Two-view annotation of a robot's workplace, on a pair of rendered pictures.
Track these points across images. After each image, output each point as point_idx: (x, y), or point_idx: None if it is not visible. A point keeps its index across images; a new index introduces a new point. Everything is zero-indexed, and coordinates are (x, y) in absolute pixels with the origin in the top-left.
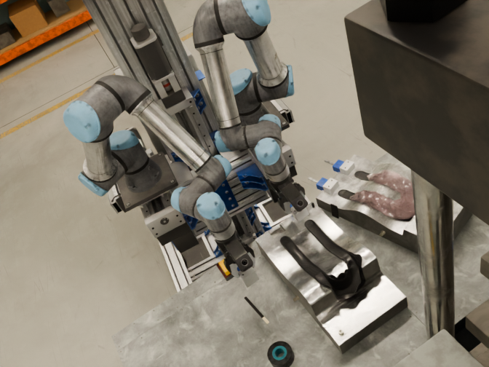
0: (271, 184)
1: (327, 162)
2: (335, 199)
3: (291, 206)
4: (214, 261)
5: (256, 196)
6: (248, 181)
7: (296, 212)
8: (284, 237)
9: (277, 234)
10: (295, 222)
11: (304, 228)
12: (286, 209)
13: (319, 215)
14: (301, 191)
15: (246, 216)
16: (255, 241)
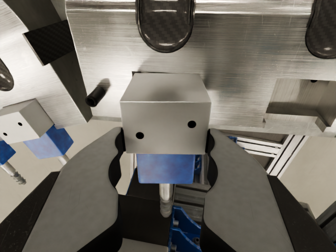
0: None
1: (22, 176)
2: (28, 73)
3: (180, 156)
4: (248, 146)
5: (190, 195)
6: (197, 247)
7: (193, 106)
8: (316, 48)
9: (291, 96)
10: (209, 82)
11: (204, 16)
12: (254, 174)
13: (98, 34)
14: (30, 238)
15: (204, 167)
16: (306, 132)
